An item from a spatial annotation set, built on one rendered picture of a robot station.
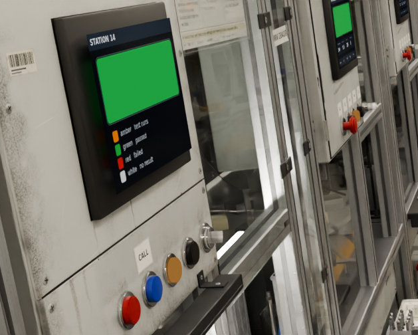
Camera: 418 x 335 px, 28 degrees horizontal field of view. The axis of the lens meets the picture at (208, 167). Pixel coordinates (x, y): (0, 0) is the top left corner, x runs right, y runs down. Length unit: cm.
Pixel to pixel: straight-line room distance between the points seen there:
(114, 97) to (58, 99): 7
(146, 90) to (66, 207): 19
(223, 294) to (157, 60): 30
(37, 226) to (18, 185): 4
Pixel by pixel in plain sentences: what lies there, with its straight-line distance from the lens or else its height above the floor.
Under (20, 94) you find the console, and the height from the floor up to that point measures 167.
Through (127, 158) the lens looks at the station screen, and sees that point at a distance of 87.
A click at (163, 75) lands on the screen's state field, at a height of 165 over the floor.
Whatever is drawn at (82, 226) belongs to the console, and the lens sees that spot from 82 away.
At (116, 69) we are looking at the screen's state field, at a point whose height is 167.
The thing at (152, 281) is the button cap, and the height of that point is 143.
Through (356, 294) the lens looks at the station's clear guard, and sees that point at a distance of 213.
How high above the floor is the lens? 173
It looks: 11 degrees down
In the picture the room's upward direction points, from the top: 9 degrees counter-clockwise
